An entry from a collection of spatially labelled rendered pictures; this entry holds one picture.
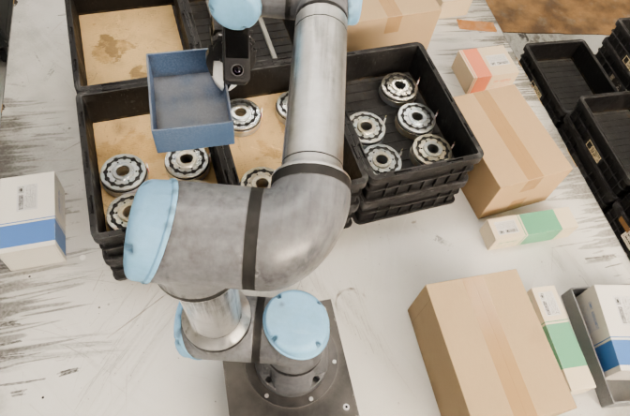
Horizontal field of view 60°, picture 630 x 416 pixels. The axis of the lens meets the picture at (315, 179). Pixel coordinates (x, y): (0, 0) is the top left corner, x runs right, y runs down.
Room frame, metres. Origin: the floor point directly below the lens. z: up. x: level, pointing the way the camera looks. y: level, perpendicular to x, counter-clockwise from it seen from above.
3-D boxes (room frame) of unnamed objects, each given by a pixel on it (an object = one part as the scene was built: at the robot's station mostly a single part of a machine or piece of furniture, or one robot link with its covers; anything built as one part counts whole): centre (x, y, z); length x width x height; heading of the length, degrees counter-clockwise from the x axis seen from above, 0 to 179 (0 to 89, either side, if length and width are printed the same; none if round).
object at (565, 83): (1.82, -0.99, 0.26); 0.40 x 0.30 x 0.23; 21
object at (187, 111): (0.70, 0.28, 1.10); 0.20 x 0.15 x 0.07; 21
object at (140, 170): (0.64, 0.44, 0.86); 0.10 x 0.10 x 0.01
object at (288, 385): (0.31, -0.02, 0.85); 0.15 x 0.15 x 0.10
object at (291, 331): (0.32, -0.01, 0.97); 0.13 x 0.12 x 0.14; 97
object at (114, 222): (0.54, 0.38, 0.86); 0.10 x 0.10 x 0.01
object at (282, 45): (1.17, 0.28, 0.87); 0.40 x 0.30 x 0.11; 27
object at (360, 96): (0.94, -0.17, 0.87); 0.40 x 0.30 x 0.11; 27
